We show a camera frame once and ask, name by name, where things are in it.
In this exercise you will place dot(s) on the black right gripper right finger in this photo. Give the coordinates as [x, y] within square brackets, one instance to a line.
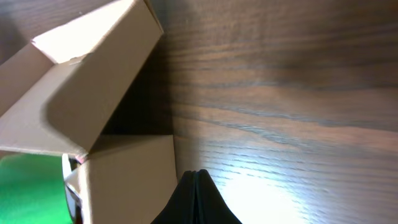
[211, 207]

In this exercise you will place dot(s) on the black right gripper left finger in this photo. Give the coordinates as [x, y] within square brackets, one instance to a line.
[180, 209]

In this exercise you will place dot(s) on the green tape roll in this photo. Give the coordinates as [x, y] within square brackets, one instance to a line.
[32, 190]

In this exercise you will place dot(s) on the brown cardboard box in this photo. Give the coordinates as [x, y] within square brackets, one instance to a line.
[59, 92]

